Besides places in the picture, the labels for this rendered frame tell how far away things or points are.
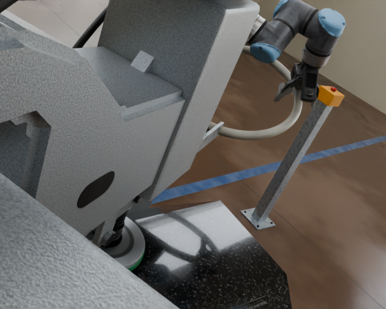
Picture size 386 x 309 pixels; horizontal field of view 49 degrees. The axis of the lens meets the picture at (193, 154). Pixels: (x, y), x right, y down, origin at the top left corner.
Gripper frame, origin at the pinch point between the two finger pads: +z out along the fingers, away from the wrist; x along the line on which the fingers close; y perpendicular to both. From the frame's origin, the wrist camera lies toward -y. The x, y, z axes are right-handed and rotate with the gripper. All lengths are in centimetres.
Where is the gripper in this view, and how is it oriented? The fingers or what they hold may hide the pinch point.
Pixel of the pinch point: (293, 105)
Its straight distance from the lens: 162.4
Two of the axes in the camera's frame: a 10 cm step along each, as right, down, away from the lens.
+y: 0.3, -7.8, 6.3
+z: -1.6, 6.2, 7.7
